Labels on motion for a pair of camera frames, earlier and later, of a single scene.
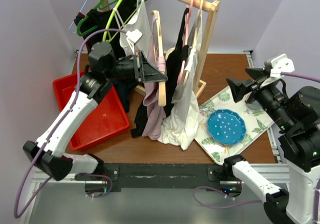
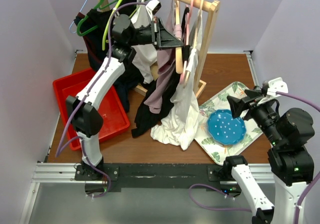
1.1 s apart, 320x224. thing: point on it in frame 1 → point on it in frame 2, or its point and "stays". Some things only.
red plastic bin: x=108 y=118 stays
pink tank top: x=155 y=116 → x=153 y=102
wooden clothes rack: x=212 y=6 stays
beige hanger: x=162 y=85 → x=179 y=52
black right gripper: x=239 y=86 → x=237 y=105
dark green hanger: x=99 y=6 stays
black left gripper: x=147 y=72 → x=161 y=37
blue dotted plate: x=225 y=127 stays
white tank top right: x=182 y=128 stays
